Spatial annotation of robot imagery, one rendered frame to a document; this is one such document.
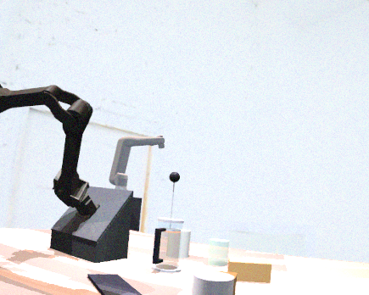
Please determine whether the glass french press with black knob plunger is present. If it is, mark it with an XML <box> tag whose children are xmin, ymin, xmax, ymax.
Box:
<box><xmin>151</xmin><ymin>172</ymin><xmax>184</xmax><ymax>273</ymax></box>

